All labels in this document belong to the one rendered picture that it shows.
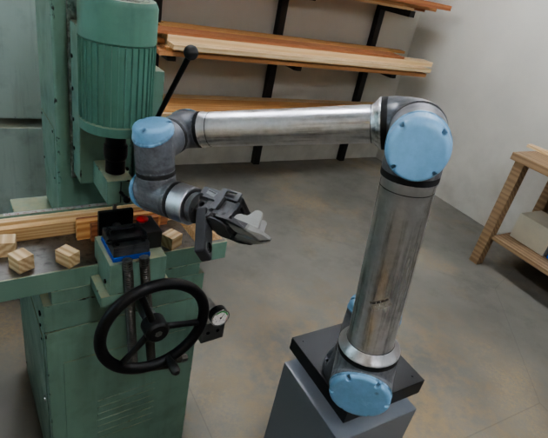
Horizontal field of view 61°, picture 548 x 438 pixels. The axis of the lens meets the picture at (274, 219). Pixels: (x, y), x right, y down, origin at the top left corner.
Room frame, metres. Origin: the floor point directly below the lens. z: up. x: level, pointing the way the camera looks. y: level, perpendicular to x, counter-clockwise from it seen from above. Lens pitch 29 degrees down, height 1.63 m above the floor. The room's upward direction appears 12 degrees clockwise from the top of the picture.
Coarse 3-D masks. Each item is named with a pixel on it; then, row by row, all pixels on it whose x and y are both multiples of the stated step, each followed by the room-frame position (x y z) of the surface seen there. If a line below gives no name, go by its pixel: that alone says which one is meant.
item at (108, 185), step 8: (96, 160) 1.16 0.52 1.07; (104, 160) 1.17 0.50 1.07; (96, 168) 1.13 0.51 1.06; (104, 168) 1.12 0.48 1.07; (96, 176) 1.13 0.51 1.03; (104, 176) 1.07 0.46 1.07; (112, 176) 1.08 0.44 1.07; (120, 176) 1.09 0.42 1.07; (128, 176) 1.10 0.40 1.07; (96, 184) 1.13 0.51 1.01; (104, 184) 1.06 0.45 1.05; (112, 184) 1.05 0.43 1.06; (120, 184) 1.07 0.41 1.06; (128, 184) 1.08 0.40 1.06; (104, 192) 1.06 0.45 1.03; (112, 192) 1.05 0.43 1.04; (128, 192) 1.08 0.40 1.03; (104, 200) 1.06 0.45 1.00; (112, 200) 1.06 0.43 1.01; (120, 200) 1.07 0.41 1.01
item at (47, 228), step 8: (80, 216) 1.06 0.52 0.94; (16, 224) 0.96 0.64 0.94; (24, 224) 0.97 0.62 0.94; (32, 224) 0.98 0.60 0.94; (40, 224) 0.98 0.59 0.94; (48, 224) 0.99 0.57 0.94; (56, 224) 1.00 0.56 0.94; (64, 224) 1.02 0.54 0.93; (72, 224) 1.03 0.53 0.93; (0, 232) 0.92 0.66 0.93; (8, 232) 0.93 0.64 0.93; (16, 232) 0.94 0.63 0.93; (24, 232) 0.96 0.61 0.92; (32, 232) 0.97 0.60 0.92; (40, 232) 0.98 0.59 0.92; (48, 232) 0.99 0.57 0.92; (56, 232) 1.00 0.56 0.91; (64, 232) 1.02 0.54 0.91; (72, 232) 1.03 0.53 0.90; (24, 240) 0.96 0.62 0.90
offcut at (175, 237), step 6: (162, 234) 1.06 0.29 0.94; (168, 234) 1.07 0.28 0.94; (174, 234) 1.08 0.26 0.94; (180, 234) 1.08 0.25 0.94; (162, 240) 1.06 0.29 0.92; (168, 240) 1.05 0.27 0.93; (174, 240) 1.05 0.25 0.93; (180, 240) 1.08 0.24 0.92; (168, 246) 1.05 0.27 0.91; (174, 246) 1.06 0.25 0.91
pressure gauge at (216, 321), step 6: (216, 306) 1.11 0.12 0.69; (222, 306) 1.11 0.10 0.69; (210, 312) 1.09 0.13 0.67; (216, 312) 1.08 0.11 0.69; (222, 312) 1.10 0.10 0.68; (228, 312) 1.11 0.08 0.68; (210, 318) 1.08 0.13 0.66; (216, 318) 1.08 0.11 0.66; (222, 318) 1.10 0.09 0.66; (228, 318) 1.11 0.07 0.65; (216, 324) 1.09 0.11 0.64; (222, 324) 1.10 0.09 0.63
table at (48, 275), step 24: (48, 240) 0.98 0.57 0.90; (72, 240) 1.00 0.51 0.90; (192, 240) 1.12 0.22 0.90; (216, 240) 1.15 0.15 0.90; (0, 264) 0.85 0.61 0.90; (48, 264) 0.88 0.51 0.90; (96, 264) 0.92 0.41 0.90; (168, 264) 1.04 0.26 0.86; (0, 288) 0.79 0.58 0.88; (24, 288) 0.82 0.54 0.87; (48, 288) 0.85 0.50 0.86; (96, 288) 0.87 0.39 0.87
